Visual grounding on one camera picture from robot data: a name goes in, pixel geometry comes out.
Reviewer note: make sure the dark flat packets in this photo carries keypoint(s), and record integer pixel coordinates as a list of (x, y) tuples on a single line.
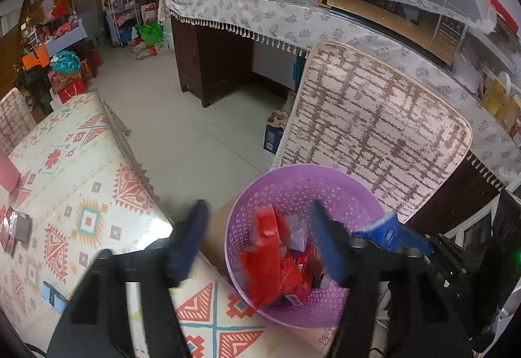
[(18, 229)]

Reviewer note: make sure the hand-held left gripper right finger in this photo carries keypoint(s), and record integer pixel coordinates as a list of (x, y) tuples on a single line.
[(327, 246)]

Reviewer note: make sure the clear plastic wrapper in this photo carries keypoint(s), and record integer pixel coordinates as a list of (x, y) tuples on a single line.
[(296, 231)]

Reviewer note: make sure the orange box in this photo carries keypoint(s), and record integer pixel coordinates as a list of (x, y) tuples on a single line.
[(34, 58)]

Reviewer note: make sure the blue cardboard box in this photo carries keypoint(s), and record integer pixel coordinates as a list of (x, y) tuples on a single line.
[(390, 234)]

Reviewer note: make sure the leaf print tablecloth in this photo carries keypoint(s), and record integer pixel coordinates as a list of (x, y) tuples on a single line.
[(285, 22)]

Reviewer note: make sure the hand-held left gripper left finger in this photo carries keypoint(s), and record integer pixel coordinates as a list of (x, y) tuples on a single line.
[(190, 246)]

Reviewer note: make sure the green bag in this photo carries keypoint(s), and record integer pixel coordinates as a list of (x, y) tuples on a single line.
[(150, 32)]

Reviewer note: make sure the patterned table mat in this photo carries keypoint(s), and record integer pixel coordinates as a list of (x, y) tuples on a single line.
[(81, 187)]

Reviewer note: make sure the purple perforated plastic basket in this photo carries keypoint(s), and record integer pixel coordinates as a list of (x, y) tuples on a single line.
[(276, 191)]

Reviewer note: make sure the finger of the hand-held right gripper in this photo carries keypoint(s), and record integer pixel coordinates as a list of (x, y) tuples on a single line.
[(447, 258)]

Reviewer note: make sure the long red cardboard box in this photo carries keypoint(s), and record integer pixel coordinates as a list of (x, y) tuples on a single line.
[(266, 260)]

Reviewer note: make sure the pink pouch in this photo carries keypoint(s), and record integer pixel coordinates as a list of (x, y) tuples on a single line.
[(8, 174)]

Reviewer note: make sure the large patterned chair cushion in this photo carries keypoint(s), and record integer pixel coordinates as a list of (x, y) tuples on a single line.
[(366, 130)]

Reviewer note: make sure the dark blue floor box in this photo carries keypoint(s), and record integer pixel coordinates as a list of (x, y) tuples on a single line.
[(272, 139)]

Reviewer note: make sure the dark wooden desk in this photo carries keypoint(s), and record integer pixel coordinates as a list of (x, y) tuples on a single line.
[(211, 60)]

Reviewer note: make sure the red gift bag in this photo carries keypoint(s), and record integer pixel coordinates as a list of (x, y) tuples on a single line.
[(71, 89)]

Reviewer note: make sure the metal shelf cart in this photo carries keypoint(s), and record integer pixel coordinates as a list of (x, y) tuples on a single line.
[(122, 22)]

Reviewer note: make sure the small blue packet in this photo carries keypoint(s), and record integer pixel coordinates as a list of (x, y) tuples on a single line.
[(53, 296)]

